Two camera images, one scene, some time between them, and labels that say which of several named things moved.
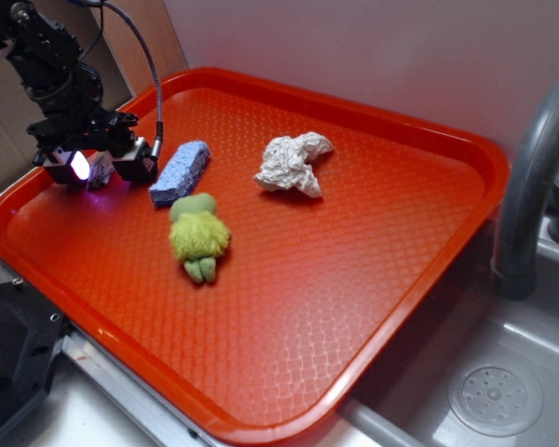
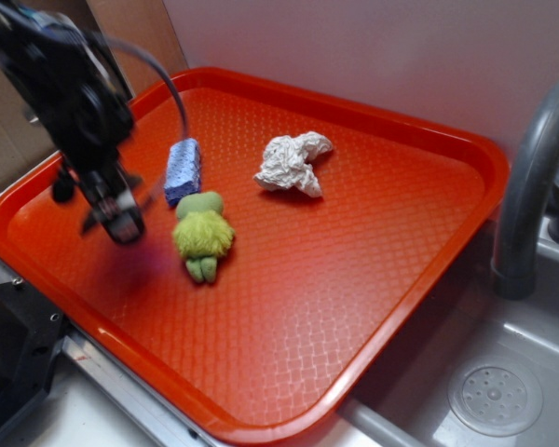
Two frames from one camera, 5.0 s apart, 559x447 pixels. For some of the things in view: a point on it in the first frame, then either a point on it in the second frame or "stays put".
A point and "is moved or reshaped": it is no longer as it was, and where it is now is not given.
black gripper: x=102 y=129 → x=109 y=191
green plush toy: x=197 y=235 stays put
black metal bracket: x=20 y=331 stays put
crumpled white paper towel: x=286 y=162 stays put
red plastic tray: x=286 y=242 stays put
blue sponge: x=186 y=163 is moved or reshaped
